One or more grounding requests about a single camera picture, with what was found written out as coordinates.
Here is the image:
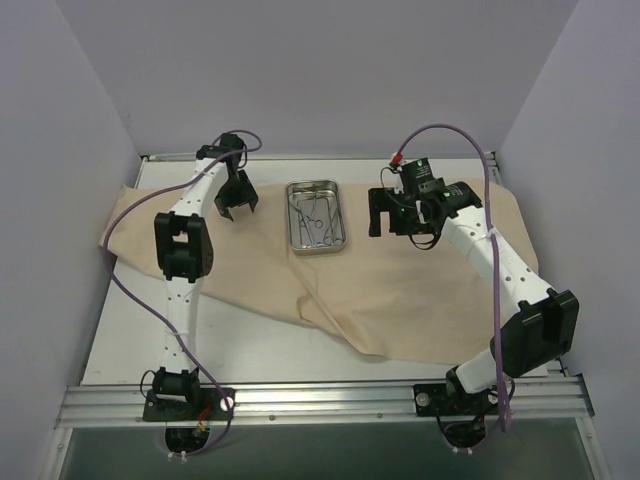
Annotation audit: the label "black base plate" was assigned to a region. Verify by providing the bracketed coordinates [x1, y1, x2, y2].
[412, 382, 498, 418]
[142, 387, 236, 422]

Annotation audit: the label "steel surgical scissors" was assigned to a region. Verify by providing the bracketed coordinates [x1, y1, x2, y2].
[293, 199, 328, 249]

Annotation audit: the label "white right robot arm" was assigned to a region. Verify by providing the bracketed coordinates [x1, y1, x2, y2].
[368, 182, 579, 413]

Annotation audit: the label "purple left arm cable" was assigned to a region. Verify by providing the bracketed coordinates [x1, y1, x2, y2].
[102, 130, 264, 459]

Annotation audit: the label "aluminium front rail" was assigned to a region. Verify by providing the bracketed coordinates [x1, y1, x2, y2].
[55, 375, 594, 429]

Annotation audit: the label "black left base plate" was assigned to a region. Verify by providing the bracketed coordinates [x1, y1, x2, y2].
[142, 387, 236, 422]

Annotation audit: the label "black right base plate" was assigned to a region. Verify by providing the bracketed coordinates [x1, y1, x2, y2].
[412, 382, 498, 418]

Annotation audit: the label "steel surgical forceps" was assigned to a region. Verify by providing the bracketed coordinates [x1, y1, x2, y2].
[320, 200, 345, 247]

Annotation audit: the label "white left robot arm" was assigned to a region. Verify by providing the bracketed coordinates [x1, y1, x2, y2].
[149, 133, 259, 419]

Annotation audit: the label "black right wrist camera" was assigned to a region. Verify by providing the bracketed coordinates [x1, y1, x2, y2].
[390, 157, 441, 195]

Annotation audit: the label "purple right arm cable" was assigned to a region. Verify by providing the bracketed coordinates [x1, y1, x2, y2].
[392, 123, 516, 449]

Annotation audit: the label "stainless steel instrument tray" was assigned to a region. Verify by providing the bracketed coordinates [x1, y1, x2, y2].
[285, 179, 347, 256]

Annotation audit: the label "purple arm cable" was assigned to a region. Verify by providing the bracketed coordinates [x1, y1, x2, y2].
[102, 130, 264, 459]
[392, 123, 516, 449]

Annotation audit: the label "beige cloth wrap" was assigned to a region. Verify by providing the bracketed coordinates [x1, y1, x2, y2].
[97, 179, 541, 362]

